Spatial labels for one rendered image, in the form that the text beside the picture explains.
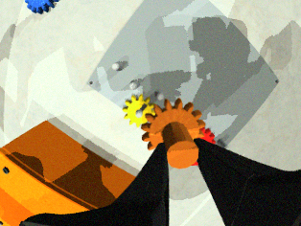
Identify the orange gear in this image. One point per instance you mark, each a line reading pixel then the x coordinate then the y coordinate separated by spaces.
pixel 176 127

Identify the yellow gear with black stripe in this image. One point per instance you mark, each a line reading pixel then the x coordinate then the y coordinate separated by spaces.
pixel 135 105

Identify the blue gear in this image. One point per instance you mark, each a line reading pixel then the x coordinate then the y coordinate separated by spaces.
pixel 37 6

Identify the grey square board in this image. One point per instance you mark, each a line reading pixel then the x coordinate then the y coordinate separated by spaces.
pixel 187 49

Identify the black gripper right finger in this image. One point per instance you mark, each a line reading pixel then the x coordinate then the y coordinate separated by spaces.
pixel 249 193

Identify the red gear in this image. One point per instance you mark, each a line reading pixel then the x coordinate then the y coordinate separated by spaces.
pixel 208 135

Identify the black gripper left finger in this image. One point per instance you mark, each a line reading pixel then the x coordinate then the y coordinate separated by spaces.
pixel 146 202

